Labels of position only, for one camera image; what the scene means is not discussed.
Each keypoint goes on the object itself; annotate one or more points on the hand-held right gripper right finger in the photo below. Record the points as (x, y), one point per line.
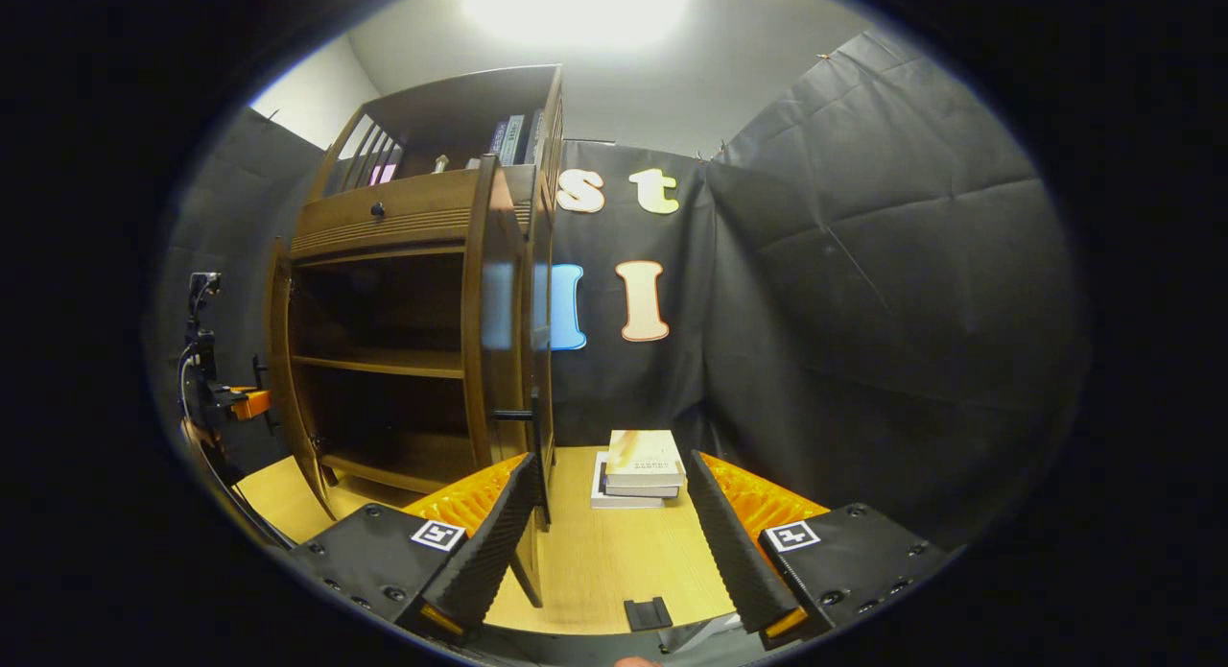
(734, 561)

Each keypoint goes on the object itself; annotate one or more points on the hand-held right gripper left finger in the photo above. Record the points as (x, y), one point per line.
(484, 561)

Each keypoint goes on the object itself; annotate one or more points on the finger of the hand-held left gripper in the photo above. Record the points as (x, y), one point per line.
(251, 403)

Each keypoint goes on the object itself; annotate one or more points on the wooden cabinet door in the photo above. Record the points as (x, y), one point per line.
(470, 312)
(280, 379)

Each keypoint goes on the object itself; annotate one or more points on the wooden double-door shoe cabinet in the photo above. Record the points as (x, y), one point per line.
(451, 106)

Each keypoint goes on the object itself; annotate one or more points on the wooden cabinet shelf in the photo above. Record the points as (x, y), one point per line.
(384, 364)

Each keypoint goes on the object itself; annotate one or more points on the black table clip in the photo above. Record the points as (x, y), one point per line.
(648, 614)

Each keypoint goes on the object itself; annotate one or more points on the thin grey book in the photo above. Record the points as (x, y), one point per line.
(641, 491)

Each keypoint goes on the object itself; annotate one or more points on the flat white book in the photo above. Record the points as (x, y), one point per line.
(604, 499)

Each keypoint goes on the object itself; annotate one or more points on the thick white book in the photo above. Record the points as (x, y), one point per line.
(643, 456)

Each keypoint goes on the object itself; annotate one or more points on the black backdrop cloth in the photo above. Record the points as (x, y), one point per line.
(863, 312)

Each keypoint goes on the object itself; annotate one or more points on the rectangular ceiling light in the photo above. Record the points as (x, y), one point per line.
(576, 5)

